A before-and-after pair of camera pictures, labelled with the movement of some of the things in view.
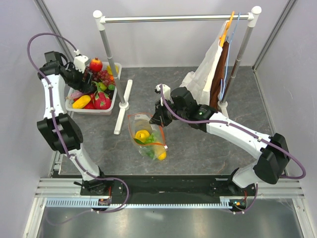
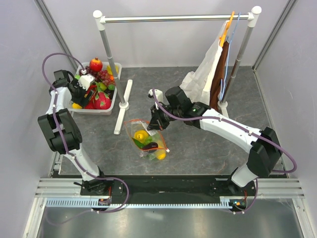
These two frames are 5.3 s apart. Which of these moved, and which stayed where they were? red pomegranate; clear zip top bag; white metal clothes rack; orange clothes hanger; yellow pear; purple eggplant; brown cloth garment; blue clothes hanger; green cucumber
Moved: purple eggplant; green cucumber; clear zip top bag
Stayed: brown cloth garment; white metal clothes rack; red pomegranate; blue clothes hanger; orange clothes hanger; yellow pear
